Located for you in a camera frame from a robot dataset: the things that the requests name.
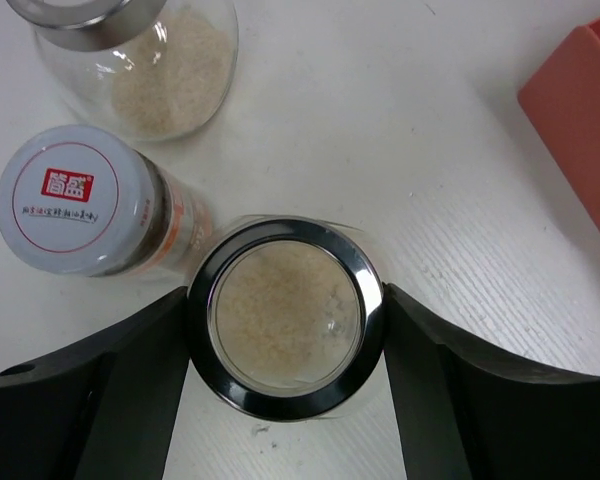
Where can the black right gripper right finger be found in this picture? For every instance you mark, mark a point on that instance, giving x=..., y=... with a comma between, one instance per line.
x=468, y=409

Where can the glass jar with sesame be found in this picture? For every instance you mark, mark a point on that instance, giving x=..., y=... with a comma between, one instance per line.
x=146, y=70

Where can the red open box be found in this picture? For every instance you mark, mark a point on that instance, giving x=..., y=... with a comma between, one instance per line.
x=562, y=101

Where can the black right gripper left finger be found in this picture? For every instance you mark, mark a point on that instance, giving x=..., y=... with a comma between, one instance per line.
x=103, y=407

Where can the glass jar steel rim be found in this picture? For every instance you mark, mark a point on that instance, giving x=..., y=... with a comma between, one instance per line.
x=285, y=318

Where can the white-lid spice jar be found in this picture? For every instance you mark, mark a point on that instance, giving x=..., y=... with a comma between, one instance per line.
x=76, y=199

